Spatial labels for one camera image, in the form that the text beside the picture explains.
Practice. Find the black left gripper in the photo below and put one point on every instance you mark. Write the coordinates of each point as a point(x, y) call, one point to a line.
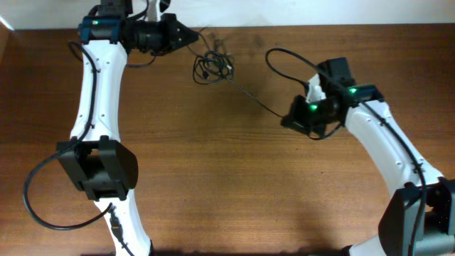
point(168, 34)

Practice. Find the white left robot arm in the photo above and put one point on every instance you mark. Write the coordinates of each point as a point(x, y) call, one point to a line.
point(96, 161)

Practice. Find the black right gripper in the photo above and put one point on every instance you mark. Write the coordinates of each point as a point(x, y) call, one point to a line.
point(294, 118)

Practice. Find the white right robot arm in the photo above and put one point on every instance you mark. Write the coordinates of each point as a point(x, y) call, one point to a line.
point(419, 219)

